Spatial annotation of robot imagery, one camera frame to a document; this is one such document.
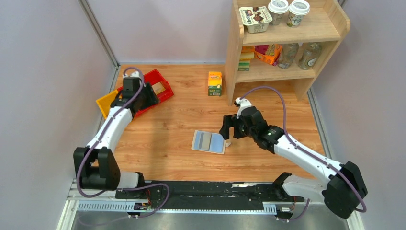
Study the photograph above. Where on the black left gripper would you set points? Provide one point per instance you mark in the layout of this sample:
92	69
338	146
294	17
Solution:
149	96

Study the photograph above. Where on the yellow green juice carton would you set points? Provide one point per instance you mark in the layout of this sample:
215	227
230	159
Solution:
215	83

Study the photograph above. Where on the yellow green sponge stack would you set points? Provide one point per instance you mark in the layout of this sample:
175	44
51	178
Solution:
247	54

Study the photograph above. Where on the yellow plastic bin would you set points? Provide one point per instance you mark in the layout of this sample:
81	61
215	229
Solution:
104	102

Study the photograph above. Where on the right white-lidded paper cup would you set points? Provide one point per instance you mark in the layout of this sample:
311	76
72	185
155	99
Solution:
298	9

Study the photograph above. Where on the grey translucent card holder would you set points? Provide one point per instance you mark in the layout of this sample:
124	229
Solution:
209	142

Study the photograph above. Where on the left clear plastic bottle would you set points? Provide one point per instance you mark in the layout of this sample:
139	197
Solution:
287	55

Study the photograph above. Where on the orange snack box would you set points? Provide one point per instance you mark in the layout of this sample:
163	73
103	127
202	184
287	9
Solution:
268	54

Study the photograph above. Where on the right clear plastic bottle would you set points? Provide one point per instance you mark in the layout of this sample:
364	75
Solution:
309	56

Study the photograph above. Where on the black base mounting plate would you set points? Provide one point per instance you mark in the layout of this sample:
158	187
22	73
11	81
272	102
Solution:
210	195

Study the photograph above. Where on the aluminium frame rail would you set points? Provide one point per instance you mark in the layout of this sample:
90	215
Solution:
108	202

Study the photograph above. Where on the wooden shelf unit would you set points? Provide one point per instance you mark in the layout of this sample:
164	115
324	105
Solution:
326	23

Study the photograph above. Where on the left white-lidded paper cup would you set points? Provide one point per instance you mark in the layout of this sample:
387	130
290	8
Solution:
277	9

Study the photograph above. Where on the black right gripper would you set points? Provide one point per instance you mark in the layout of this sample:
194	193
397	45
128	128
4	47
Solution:
236	127

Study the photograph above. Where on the red far plastic bin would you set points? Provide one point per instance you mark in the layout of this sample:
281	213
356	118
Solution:
151	78

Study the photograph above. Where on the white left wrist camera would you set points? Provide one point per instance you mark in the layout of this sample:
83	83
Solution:
135	74

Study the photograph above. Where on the clear plastic bottle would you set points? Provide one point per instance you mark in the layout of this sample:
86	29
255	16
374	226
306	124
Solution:
309	56
287	55

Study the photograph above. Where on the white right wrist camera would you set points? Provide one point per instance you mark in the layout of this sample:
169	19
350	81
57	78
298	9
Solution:
242	104

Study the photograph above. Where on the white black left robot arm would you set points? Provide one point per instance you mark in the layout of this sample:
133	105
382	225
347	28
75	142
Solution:
95	164

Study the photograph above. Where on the gold credit card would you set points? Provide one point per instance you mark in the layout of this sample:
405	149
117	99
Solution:
158	88

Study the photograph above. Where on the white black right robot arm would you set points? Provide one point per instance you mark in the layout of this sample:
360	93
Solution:
339	185

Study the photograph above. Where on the white-lidded paper cup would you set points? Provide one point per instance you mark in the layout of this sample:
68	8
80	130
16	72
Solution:
277	9
298	9

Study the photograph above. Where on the Chobani yogurt cup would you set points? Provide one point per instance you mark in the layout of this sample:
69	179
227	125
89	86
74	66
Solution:
256	19

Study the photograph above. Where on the red middle plastic bin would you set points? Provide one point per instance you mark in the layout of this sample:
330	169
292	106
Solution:
141	111

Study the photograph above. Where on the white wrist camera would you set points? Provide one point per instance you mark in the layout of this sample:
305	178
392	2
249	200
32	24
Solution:
135	74
242	104

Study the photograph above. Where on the red plastic bin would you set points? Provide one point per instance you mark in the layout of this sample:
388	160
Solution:
141	111
151	78

